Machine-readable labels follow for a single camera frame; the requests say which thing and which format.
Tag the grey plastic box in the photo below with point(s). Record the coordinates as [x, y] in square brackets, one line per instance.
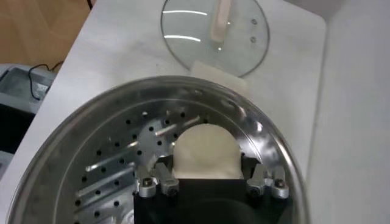
[18, 82]

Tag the steel steamer basket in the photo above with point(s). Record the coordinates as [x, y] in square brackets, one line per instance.
[100, 158]

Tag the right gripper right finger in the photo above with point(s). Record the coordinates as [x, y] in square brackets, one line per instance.
[259, 182]

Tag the white steamed baozi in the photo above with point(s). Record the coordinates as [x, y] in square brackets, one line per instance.
[207, 152]

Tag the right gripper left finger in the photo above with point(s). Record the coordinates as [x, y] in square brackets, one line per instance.
[166, 179]

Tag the round glass lid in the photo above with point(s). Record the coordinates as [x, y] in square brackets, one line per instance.
[189, 27]

